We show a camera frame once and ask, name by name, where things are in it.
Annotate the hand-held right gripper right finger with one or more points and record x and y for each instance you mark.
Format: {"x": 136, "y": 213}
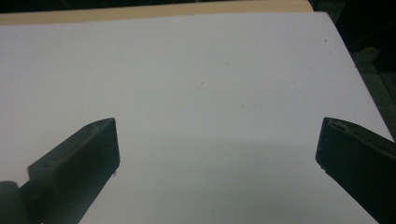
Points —
{"x": 358, "y": 161}

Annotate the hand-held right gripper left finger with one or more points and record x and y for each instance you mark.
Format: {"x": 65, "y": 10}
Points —
{"x": 81, "y": 161}

